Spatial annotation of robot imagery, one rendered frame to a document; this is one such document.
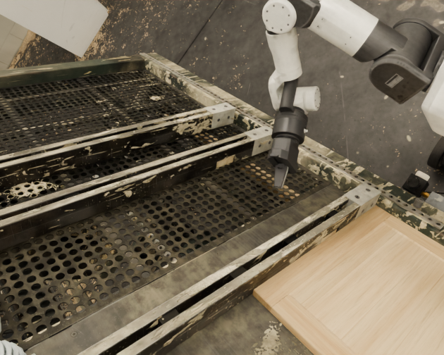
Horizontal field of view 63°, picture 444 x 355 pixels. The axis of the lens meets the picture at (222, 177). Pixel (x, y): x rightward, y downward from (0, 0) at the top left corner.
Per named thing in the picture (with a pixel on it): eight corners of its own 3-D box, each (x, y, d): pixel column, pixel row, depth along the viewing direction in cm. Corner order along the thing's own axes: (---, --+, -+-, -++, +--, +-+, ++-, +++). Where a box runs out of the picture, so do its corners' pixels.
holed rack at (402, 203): (443, 225, 108) (445, 224, 107) (440, 229, 106) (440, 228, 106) (144, 53, 201) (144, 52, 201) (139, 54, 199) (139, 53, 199)
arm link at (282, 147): (273, 172, 104) (280, 134, 107) (306, 175, 99) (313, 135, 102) (258, 156, 93) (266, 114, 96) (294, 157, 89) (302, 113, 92)
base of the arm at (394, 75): (383, 50, 91) (398, 10, 81) (435, 67, 87) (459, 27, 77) (360, 91, 86) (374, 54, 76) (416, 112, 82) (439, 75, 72)
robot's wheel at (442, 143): (454, 121, 176) (431, 146, 171) (465, 125, 173) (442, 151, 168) (445, 148, 192) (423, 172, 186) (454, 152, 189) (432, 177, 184)
